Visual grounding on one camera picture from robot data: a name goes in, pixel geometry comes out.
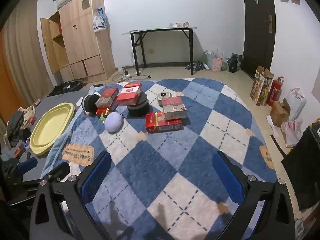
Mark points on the orange curtain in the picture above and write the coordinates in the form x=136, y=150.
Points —
x=7, y=80

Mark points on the flat red box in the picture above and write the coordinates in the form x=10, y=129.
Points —
x=31, y=120

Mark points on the red fire extinguisher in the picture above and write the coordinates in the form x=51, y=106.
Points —
x=273, y=92

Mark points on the black folding table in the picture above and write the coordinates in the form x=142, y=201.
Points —
x=160, y=29

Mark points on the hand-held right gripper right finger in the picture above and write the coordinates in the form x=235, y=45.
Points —
x=227, y=177

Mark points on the dark orange-printed box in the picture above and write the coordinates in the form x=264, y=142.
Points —
x=18, y=151

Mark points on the large black foam cylinder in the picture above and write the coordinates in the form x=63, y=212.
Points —
x=137, y=105

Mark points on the blue white packet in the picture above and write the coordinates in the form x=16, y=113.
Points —
x=27, y=147

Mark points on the dark green clothing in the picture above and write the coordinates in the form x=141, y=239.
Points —
x=15, y=127

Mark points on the large white plastic bag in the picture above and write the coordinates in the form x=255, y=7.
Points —
x=296, y=102

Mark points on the black stick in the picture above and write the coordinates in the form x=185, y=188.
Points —
x=277, y=145

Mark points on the wooden wardrobe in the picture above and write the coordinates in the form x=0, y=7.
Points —
x=80, y=30

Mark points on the shiny red box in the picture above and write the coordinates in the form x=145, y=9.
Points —
x=102, y=111

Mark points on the red box white lid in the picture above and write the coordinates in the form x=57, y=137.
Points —
x=127, y=98

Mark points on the plaid cloth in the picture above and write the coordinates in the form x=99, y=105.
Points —
x=196, y=66

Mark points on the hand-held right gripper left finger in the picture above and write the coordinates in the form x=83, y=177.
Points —
x=96, y=177

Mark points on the large red carton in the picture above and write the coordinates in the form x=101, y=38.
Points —
x=162, y=123

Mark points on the black cylindrical cup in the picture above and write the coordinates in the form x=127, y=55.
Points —
x=25, y=134

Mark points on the colourful cardboard box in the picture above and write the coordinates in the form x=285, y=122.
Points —
x=261, y=85

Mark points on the small brown box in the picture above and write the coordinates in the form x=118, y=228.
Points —
x=37, y=102

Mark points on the beige cloth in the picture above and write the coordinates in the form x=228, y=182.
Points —
x=27, y=110

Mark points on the purple round pouch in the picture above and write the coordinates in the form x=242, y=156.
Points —
x=113, y=122

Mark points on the white round tape roll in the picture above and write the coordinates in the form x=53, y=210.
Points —
x=163, y=95

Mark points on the grey bed sheet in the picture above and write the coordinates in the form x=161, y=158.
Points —
x=62, y=97

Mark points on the yellow plastic basin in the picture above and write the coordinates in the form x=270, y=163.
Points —
x=50, y=127

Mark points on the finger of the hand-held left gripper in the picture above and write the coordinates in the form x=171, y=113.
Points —
x=28, y=166
x=58, y=172

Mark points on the dark cabinet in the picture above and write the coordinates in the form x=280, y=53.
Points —
x=302, y=167

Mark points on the black open suitcase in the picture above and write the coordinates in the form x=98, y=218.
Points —
x=66, y=86

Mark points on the dark door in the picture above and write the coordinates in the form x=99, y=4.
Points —
x=257, y=30

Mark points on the pink package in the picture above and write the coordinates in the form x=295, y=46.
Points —
x=217, y=63

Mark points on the blue checked blanket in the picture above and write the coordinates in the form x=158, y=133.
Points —
x=175, y=155

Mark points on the beige curtain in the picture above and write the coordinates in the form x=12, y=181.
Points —
x=25, y=42

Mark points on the blue cloth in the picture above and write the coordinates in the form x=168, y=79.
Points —
x=101, y=10

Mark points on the white paper sheet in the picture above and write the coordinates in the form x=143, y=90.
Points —
x=271, y=121

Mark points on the cream box red lettering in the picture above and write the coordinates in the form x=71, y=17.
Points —
x=175, y=112

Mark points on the brown cardboard box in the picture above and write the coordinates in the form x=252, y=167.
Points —
x=278, y=112

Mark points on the printed white plastic bag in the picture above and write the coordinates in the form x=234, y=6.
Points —
x=100, y=23

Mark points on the grey beige box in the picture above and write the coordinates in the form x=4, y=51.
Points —
x=103, y=101

